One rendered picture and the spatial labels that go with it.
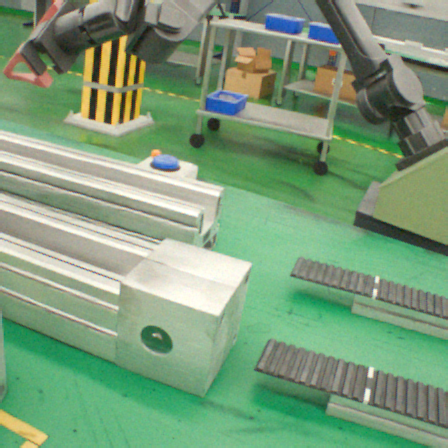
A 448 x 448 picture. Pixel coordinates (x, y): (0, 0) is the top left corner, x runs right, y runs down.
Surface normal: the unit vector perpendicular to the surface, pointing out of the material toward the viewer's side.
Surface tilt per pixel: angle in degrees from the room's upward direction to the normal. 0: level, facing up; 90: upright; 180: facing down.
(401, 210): 90
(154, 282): 0
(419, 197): 90
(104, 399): 0
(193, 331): 90
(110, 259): 90
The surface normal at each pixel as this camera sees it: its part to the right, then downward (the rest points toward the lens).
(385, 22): -0.40, 0.34
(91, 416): 0.15, -0.89
